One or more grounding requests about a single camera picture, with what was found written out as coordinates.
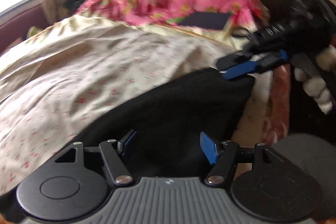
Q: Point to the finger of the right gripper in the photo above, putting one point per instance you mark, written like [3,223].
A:
[232,60]
[268,63]

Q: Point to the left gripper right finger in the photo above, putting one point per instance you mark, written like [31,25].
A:
[223,156]

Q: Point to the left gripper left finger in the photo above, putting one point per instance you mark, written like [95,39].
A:
[112,152]

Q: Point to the black pants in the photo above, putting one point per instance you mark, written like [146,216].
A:
[165,159]

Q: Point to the white gloved right hand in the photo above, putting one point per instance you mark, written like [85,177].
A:
[313,83]

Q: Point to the dark blue patch on pillow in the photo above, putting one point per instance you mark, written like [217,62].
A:
[206,20]

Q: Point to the pink floral pillow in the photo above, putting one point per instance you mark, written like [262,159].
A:
[168,13]

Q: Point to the cherry print bed sheet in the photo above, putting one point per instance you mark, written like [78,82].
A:
[59,81]

